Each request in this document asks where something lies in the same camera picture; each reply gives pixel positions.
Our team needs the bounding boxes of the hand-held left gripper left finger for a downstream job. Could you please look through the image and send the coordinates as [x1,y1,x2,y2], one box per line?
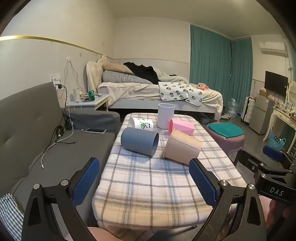
[21,157,109,241]

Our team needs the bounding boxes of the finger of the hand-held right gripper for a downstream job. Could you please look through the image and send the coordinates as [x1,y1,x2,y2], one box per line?
[236,150,270,178]
[262,145,296,171]

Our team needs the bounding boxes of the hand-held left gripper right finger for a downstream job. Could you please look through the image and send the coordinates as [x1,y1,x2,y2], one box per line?
[185,158,269,241]

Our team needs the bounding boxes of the beige cup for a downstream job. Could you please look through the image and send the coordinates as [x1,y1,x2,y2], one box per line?
[162,129,203,165]

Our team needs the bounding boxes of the blue-grey cup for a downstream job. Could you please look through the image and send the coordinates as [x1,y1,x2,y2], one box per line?
[121,127,160,158]

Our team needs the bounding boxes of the pink cup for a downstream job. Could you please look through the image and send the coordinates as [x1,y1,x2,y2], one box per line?
[168,118,194,135]

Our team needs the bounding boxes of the plain white cup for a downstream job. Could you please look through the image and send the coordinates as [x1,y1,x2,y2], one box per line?
[158,103,175,130]

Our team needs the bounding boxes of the white cup with green print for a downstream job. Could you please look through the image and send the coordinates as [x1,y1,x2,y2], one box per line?
[128,117,154,132]

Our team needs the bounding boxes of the person's right hand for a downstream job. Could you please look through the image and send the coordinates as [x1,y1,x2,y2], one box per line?
[268,200,296,235]

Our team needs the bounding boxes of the blue basket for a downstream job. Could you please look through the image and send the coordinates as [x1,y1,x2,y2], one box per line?
[268,132,287,150]

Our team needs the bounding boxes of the purple stool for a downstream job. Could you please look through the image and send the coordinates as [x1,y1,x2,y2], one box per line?
[205,126,245,166]

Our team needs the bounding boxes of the white vanity desk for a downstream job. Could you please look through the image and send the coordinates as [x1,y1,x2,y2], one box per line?
[263,105,296,154]

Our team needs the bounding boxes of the green seat cushion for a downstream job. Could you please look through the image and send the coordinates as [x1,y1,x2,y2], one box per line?
[207,123,245,137]

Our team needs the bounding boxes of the grey fridge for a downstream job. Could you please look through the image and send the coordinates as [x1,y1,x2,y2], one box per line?
[249,94,276,135]

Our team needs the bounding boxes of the white suitcase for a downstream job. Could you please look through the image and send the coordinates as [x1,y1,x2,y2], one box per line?
[241,96,255,125]

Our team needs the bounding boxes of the plaid covered table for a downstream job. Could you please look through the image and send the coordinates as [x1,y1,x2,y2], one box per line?
[92,113,248,232]

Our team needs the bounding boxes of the pink trouser leg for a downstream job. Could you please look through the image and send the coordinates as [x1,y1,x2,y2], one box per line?
[87,226,131,241]

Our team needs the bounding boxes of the clear water jug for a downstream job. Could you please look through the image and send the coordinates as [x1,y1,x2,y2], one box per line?
[226,98,239,117]

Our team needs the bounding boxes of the white framed mirror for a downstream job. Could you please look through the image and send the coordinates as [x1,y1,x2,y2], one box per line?
[287,81,296,103]

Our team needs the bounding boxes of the black television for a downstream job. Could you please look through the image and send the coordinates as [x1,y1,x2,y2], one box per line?
[265,71,289,96]

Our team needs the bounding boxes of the grey sofa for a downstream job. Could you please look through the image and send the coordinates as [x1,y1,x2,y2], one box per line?
[0,82,121,215]

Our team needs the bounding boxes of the white nightstand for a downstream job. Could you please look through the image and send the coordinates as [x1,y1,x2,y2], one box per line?
[66,94,110,112]

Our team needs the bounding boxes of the striped cloth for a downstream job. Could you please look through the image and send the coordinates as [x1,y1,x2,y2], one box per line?
[0,193,25,241]

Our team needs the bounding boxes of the narrow green curtain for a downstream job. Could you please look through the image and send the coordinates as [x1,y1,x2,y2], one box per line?
[230,38,254,114]

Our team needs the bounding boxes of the leaf-patterned mat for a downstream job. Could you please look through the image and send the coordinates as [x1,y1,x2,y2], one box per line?
[158,81,204,107]

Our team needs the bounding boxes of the bed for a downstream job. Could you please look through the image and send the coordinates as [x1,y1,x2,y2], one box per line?
[86,56,224,121]

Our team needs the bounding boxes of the white air conditioner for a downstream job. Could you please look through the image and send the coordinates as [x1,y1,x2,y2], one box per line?
[259,41,286,55]

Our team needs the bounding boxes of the checked pillow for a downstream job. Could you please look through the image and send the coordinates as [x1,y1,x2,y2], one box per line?
[102,70,153,84]

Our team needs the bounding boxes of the wide green curtain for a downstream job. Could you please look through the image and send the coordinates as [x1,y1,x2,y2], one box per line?
[190,25,232,85]

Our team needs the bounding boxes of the grey quilt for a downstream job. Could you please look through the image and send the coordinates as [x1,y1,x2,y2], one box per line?
[154,68,189,84]

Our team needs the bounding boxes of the beige pillow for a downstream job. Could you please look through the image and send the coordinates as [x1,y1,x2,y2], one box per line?
[101,55,133,75]

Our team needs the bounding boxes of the black clothes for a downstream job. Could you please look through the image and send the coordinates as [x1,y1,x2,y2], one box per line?
[123,62,160,84]

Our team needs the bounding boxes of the white charging cable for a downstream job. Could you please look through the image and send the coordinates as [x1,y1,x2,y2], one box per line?
[41,136,78,169]

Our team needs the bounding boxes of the black cable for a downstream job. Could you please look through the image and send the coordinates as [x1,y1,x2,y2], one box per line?
[50,108,71,143]

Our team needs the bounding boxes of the wall outlet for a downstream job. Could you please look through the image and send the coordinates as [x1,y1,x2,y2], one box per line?
[49,73,61,85]

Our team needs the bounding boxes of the white wall cable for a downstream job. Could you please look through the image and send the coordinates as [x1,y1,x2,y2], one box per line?
[64,58,81,93]

